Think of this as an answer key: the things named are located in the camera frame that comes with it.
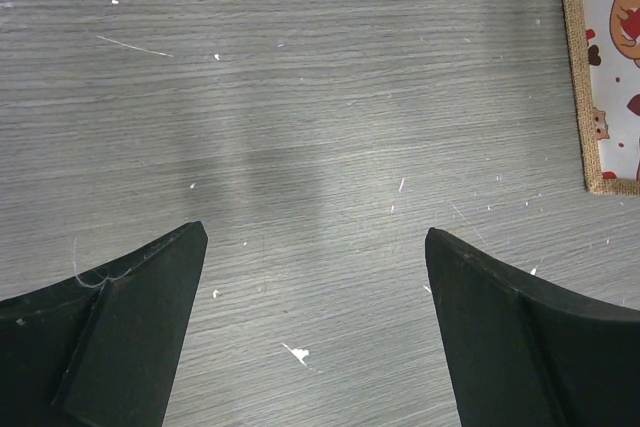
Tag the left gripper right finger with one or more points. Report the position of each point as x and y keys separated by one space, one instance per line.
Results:
x=522 y=351

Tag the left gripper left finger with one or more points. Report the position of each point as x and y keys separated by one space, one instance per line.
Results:
x=102 y=348

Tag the brown burlap canvas bag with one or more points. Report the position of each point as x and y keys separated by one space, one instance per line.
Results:
x=603 y=46

